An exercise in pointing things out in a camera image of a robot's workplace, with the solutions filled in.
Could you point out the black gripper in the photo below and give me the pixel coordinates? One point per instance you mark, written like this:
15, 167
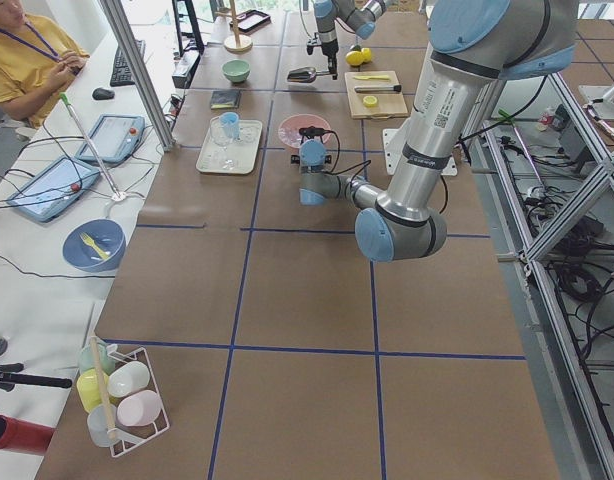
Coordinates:
295, 160
330, 50

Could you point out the grey cup in rack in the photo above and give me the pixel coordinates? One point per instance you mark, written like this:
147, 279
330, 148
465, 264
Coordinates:
98, 429

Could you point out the wooden cutting board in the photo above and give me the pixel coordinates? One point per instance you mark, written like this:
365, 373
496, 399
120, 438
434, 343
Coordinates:
389, 106

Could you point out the pink bowl with ice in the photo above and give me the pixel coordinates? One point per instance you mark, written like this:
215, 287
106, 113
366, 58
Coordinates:
288, 131

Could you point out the light blue cup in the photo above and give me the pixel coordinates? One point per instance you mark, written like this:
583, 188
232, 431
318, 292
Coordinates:
230, 122

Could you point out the yellow plastic knife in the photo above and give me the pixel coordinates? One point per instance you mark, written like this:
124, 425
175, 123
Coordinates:
372, 77

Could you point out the cream serving tray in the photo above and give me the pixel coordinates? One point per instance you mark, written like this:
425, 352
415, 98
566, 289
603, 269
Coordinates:
240, 156

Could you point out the black keyboard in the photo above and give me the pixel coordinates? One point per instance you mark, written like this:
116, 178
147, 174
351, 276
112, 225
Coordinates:
121, 74

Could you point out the white rod green tip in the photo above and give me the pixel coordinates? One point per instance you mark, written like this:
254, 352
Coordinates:
117, 195

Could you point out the lemon half slice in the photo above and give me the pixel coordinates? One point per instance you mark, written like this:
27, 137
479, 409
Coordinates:
370, 101

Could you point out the blue teach pendant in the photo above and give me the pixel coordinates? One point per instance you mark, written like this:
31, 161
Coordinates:
116, 137
54, 189

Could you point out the clear wine glass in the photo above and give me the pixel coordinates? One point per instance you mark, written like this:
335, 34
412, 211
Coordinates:
219, 133

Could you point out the far blue teach pendant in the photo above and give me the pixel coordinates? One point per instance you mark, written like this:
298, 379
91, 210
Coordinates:
116, 137

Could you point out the yellow lemon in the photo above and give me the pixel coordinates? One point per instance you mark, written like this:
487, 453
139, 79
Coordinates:
367, 54
355, 58

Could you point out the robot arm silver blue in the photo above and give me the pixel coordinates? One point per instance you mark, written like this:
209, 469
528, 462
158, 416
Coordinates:
471, 44
361, 20

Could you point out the wooden paper towel stand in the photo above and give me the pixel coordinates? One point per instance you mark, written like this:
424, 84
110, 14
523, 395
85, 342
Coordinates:
236, 42

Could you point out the steel ice scoop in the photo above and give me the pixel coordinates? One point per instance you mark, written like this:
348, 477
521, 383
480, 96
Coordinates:
306, 75

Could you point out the red cylinder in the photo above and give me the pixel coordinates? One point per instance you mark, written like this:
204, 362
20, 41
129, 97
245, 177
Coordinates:
24, 437

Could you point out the green cup in rack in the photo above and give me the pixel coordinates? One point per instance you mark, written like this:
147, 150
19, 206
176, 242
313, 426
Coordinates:
86, 360

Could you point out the white wire cup rack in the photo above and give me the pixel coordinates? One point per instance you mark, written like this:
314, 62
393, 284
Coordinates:
129, 438

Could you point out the aluminium frame post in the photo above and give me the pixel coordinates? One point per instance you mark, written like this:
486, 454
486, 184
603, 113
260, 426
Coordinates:
120, 26

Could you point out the yellow plastic fork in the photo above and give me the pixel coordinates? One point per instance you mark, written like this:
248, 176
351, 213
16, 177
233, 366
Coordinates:
90, 242

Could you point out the near blue teach pendant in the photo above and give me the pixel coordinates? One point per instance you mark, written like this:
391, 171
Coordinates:
54, 189

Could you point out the black computer mouse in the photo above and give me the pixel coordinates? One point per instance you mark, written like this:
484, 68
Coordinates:
100, 94

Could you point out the person in yellow shirt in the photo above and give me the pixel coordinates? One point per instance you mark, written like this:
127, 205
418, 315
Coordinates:
38, 61

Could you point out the dark tray pink rim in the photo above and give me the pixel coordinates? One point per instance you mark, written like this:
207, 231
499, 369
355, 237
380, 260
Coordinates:
252, 19

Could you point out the grey yellow sponge cloth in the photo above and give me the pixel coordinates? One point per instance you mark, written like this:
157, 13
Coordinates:
225, 99

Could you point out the yellow cup in rack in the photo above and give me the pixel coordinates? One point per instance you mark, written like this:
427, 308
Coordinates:
88, 390

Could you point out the pink cup in rack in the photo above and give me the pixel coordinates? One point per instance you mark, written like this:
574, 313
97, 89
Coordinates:
139, 409

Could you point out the green bowl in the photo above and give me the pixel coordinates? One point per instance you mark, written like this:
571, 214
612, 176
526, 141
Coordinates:
236, 71

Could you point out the white cup in rack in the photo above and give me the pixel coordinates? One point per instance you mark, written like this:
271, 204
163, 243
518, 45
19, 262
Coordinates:
128, 379

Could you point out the blue bowl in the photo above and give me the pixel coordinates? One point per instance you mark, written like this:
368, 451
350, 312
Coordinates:
108, 234

